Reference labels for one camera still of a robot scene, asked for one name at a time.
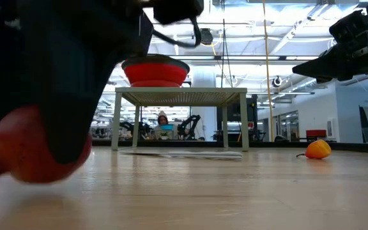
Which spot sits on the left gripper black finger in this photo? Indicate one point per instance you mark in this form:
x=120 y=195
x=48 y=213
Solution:
x=67 y=134

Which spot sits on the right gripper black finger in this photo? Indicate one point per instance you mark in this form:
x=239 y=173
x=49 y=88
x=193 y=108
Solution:
x=326 y=74
x=324 y=62

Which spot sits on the dark red pomegranate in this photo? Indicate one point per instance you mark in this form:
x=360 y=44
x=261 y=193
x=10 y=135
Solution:
x=18 y=153

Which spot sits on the red colander with grey rim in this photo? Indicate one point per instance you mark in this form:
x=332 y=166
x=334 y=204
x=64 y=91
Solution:
x=155 y=73

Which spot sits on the red box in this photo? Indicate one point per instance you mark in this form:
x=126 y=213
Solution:
x=316 y=133

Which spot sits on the small orange pepper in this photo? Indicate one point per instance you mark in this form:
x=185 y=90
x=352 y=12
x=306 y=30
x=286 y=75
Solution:
x=318 y=150

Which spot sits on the black rounded chair back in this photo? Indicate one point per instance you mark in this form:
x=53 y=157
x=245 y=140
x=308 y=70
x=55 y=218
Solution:
x=279 y=138

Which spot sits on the person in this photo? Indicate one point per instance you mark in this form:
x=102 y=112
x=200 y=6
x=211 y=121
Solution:
x=162 y=119

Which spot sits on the black cabinet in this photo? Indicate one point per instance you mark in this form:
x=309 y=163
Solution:
x=234 y=113

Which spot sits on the blue container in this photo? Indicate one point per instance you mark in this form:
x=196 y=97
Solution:
x=167 y=127

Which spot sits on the black background robot arms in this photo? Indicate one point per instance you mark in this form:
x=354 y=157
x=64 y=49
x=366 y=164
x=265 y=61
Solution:
x=188 y=124

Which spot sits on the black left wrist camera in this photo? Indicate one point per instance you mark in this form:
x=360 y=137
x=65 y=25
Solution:
x=177 y=11

